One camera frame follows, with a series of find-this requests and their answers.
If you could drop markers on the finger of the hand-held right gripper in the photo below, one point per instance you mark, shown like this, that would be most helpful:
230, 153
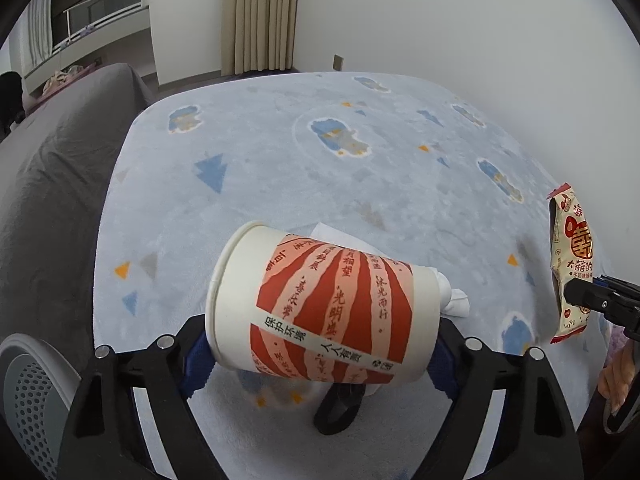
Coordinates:
625, 290
590, 295

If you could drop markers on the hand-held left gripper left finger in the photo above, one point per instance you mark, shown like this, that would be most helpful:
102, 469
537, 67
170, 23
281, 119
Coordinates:
192, 365

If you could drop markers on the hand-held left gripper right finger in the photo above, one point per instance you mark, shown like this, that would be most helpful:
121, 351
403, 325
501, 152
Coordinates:
445, 370

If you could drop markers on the cream red snack packet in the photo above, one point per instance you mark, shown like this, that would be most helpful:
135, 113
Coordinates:
575, 245

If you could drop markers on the red striped paper cup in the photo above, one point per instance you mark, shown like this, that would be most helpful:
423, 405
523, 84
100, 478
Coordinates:
325, 310

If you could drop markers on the grey perforated waste basket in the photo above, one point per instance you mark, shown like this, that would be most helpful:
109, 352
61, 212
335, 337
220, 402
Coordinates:
35, 400

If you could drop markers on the person's right hand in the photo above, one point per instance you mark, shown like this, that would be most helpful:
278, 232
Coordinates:
614, 380

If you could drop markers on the purple fuzzy cloth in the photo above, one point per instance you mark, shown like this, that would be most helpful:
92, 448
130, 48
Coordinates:
629, 352

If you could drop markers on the white tissue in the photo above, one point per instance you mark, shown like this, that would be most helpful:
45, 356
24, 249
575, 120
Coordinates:
455, 302

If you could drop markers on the light blue printed blanket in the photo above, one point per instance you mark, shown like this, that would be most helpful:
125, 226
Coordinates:
300, 175

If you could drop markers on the grey sofa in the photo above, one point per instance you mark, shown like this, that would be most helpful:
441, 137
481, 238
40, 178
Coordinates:
60, 185

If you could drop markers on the pink floral cloth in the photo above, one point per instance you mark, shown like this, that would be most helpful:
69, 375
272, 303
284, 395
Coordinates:
62, 77

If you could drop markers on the black chair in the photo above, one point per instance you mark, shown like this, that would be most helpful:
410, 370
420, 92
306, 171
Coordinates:
10, 95

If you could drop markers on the beige curtain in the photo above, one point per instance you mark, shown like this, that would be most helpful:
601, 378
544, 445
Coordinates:
260, 15

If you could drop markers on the white sheer curtain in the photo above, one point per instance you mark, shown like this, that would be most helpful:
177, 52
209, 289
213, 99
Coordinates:
40, 25

